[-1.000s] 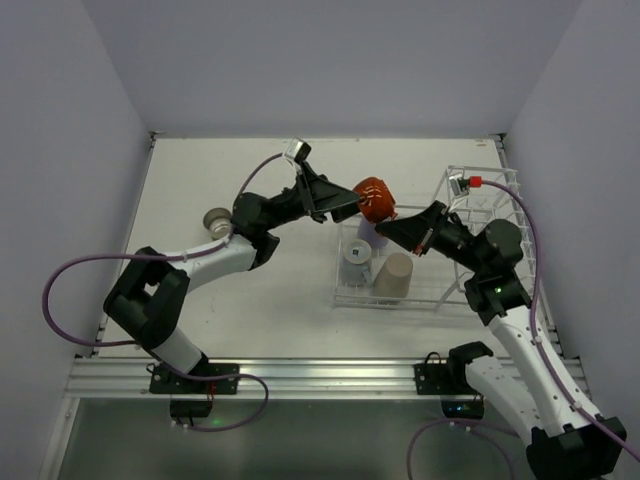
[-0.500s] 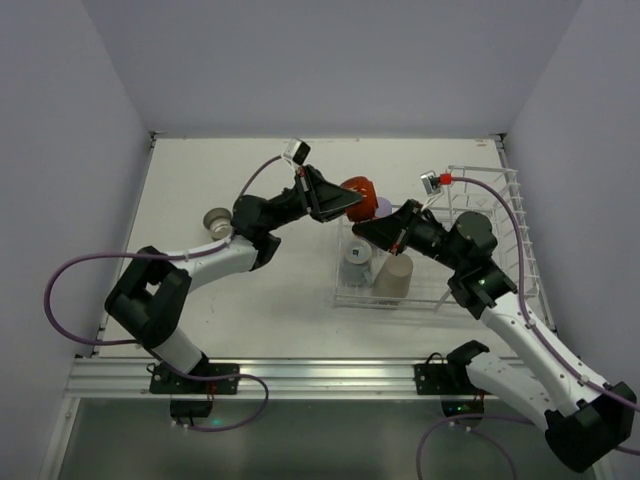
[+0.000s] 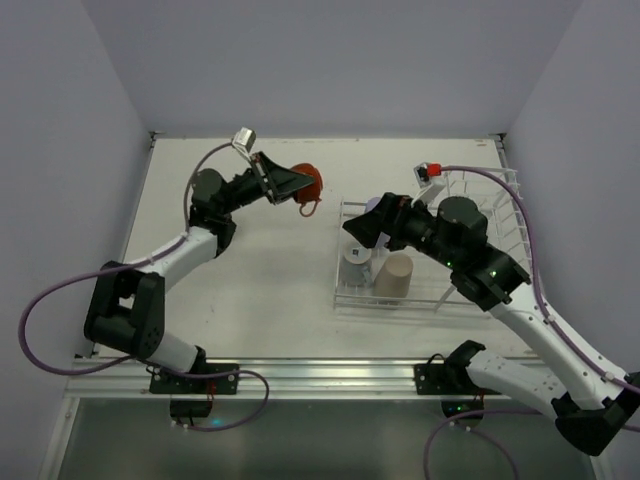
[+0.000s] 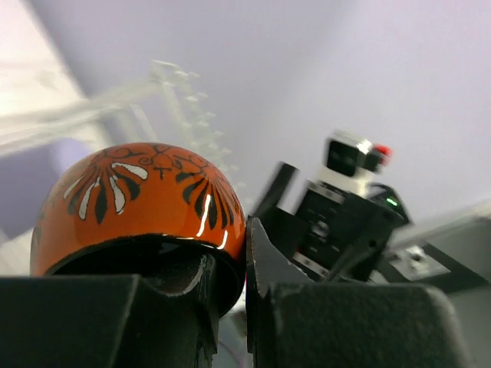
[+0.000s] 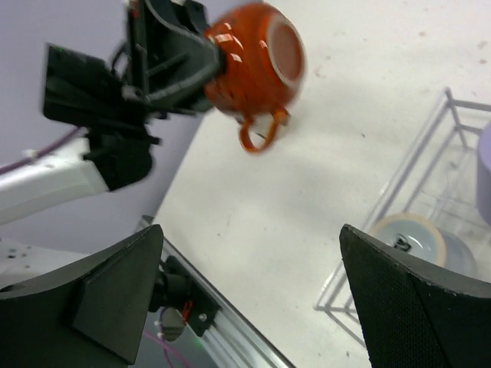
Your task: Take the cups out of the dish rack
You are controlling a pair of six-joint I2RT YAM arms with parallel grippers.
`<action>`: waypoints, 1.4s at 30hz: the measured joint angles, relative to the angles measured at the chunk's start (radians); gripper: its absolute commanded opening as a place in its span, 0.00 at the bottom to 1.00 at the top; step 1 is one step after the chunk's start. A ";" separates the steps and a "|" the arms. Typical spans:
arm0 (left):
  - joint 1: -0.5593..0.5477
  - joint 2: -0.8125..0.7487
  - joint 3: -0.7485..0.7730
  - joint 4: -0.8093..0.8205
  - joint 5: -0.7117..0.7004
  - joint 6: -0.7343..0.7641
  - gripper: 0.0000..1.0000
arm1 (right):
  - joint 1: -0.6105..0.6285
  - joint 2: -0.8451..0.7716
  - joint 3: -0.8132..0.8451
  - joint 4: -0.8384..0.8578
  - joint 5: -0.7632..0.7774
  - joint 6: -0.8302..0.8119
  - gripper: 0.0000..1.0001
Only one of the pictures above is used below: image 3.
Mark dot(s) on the lavender plastic cup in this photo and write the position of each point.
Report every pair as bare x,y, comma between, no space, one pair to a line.
372,206

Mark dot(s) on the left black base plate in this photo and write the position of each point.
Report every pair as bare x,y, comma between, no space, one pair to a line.
213,379

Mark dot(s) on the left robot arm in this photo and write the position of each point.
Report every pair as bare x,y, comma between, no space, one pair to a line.
127,308

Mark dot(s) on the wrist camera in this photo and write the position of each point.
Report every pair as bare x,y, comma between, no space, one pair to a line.
243,141
430,180

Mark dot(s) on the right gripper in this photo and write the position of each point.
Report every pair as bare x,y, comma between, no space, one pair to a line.
386,220

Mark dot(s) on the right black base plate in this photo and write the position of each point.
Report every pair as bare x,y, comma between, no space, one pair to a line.
436,376

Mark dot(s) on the white wire dish rack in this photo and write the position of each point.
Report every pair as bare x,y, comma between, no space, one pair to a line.
425,290

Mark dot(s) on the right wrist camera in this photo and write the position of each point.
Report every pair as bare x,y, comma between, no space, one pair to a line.
430,180

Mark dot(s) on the grey mug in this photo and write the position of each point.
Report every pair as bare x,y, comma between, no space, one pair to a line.
356,265

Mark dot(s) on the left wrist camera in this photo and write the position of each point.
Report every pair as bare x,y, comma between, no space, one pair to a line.
243,141

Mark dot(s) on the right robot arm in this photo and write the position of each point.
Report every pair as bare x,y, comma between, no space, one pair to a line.
588,397

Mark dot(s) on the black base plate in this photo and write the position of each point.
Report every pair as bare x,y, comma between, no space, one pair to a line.
436,376
213,379

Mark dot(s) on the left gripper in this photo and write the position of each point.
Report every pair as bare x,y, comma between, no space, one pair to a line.
267,178

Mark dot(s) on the beige plastic cup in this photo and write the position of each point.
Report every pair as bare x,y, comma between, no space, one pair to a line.
393,280

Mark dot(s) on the orange ceramic mug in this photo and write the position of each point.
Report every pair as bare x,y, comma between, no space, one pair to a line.
311,193

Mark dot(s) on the aluminium mounting rail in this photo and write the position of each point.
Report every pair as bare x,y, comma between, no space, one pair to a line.
289,379

